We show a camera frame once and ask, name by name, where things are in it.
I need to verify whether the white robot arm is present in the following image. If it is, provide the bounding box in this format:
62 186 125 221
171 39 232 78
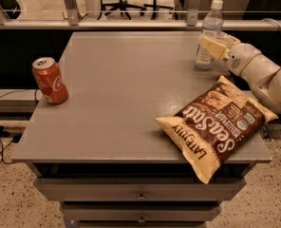
199 32 281 114

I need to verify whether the lower drawer knob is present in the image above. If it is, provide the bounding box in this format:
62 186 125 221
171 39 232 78
138 216 146 223

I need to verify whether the red soda can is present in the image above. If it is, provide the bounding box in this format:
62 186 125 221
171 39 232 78
32 57 68 105

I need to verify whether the clear plastic water bottle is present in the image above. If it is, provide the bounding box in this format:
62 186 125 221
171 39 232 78
196 0 223 70

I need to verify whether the brown yellow chip bag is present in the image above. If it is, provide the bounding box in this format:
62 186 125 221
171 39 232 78
156 77 277 184

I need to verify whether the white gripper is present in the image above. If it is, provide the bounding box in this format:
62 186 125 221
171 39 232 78
198 31 261 78

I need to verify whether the grey drawer cabinet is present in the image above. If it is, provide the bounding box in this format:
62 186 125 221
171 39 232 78
12 31 271 228

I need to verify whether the upper drawer knob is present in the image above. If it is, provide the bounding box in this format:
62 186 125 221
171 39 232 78
137 192 146 201

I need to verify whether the drawer knob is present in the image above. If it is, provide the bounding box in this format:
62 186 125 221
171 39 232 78
137 192 146 201
138 216 146 223

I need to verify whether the metal railing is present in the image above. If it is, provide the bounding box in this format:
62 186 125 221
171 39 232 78
0 0 281 30

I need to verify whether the black office chair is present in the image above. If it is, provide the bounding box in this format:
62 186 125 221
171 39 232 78
102 0 146 20

